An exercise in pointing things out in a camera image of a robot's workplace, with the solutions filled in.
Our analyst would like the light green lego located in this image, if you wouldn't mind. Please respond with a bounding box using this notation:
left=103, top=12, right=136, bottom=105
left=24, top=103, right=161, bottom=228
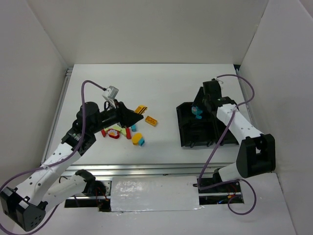
left=104, top=127, right=115, bottom=132
left=112, top=125, right=127, bottom=137

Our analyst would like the orange lego plate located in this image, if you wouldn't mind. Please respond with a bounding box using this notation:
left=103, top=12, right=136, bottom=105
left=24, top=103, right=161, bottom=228
left=145, top=116, right=158, bottom=127

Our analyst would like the red lego bar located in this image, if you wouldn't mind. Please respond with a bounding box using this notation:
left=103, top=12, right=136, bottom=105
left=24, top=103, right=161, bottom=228
left=125, top=128, right=132, bottom=140
left=101, top=129, right=107, bottom=137

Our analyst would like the orange oval lego piece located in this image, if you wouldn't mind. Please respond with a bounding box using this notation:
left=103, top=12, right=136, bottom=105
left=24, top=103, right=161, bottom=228
left=132, top=133, right=142, bottom=145

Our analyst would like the striped orange lego brick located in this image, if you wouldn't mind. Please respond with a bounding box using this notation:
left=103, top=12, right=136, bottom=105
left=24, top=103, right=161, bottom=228
left=135, top=105, right=148, bottom=115

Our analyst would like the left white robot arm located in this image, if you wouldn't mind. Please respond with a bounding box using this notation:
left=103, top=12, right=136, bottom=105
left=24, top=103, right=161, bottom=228
left=0, top=100, right=143, bottom=235

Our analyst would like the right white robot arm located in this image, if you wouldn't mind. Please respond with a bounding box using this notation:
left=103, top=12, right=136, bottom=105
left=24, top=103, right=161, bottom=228
left=195, top=79, right=276, bottom=187

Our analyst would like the red flower lego piece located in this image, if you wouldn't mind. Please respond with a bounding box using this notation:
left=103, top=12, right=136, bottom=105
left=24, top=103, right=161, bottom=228
left=107, top=130, right=120, bottom=139

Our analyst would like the black four-compartment tray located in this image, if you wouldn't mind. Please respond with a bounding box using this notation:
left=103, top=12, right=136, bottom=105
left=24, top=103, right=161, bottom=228
left=176, top=98, right=237, bottom=148

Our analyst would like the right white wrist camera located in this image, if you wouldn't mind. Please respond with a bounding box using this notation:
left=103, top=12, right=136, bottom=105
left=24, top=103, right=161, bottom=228
left=211, top=78, right=224, bottom=85

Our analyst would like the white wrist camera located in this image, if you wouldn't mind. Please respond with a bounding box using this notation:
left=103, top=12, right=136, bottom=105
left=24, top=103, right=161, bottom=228
left=211, top=78, right=224, bottom=85
left=102, top=86, right=119, bottom=101

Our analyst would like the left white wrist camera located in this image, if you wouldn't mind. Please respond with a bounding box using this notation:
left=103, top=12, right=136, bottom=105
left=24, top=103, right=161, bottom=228
left=102, top=86, right=119, bottom=101

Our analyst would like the aluminium front rail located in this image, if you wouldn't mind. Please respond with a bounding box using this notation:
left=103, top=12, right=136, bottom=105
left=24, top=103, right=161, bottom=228
left=39, top=163, right=245, bottom=177

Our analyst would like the aluminium left rail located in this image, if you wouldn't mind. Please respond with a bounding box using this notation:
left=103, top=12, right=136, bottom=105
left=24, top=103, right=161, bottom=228
left=41, top=67, right=73, bottom=164

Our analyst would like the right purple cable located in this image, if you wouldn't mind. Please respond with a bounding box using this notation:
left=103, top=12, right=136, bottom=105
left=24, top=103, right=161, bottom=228
left=197, top=74, right=257, bottom=216

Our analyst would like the purple cable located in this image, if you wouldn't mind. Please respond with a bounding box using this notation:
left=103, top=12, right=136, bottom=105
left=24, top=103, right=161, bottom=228
left=0, top=80, right=108, bottom=235
left=197, top=74, right=257, bottom=216

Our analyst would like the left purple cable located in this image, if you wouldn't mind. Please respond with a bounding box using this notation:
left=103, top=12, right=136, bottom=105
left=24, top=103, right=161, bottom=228
left=0, top=80, right=108, bottom=235

